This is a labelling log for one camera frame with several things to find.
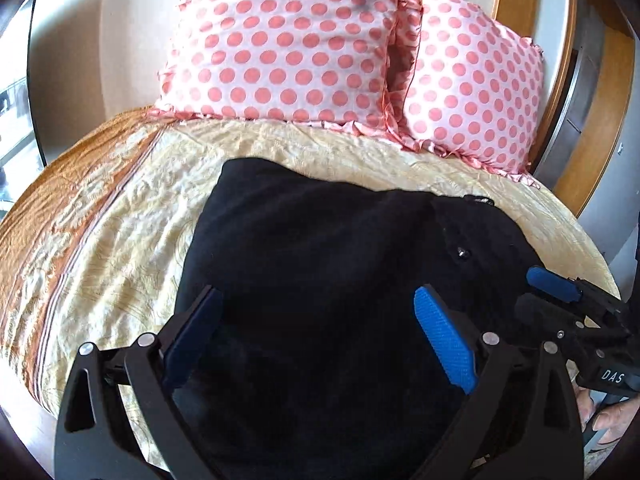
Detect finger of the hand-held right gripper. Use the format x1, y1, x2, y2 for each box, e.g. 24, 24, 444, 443
514, 294, 588, 342
526, 266, 623, 313

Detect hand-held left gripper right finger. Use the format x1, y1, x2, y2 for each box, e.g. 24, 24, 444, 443
413, 284, 587, 480

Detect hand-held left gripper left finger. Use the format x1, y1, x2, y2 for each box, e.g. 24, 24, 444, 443
54, 284, 225, 480

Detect black pants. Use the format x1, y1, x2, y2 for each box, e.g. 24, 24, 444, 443
172, 157, 549, 480

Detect person's right hand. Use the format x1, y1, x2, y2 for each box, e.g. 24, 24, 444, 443
574, 379, 640, 450

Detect yellow floral bed cover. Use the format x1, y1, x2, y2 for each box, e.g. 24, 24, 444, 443
0, 106, 624, 480

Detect grey door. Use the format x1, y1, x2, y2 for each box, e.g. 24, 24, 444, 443
536, 0, 609, 192

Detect small pink polka-dot pillow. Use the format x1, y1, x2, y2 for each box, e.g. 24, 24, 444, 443
382, 0, 547, 189

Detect flat screen television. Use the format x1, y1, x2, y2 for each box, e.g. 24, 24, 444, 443
0, 0, 57, 202

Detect large pink polka-dot pillow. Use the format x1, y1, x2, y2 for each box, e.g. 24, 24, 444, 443
149, 0, 427, 129

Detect wooden door frame post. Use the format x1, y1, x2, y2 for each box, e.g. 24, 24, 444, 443
550, 24, 637, 217
491, 0, 579, 177

